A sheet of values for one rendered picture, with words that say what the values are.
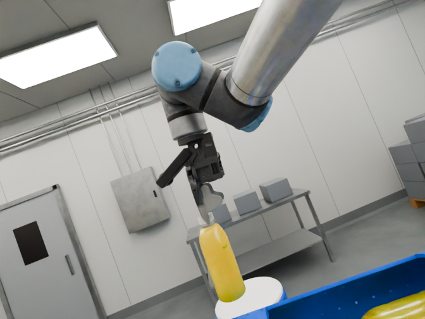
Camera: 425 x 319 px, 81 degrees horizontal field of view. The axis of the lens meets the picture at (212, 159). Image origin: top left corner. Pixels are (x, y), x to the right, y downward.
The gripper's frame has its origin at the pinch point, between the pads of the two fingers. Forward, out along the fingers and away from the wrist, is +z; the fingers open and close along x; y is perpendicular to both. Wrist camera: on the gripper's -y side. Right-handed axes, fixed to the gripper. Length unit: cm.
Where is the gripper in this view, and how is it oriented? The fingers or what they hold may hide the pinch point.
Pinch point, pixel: (206, 217)
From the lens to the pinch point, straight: 62.9
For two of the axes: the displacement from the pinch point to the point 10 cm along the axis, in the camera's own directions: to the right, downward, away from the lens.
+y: 9.5, -2.9, -1.1
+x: 1.1, -0.2, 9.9
